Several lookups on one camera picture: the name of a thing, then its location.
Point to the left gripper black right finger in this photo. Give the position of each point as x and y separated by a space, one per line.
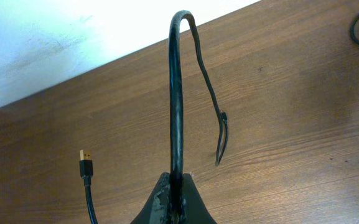
194 210

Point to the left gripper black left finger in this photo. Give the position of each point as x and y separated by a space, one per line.
156 210

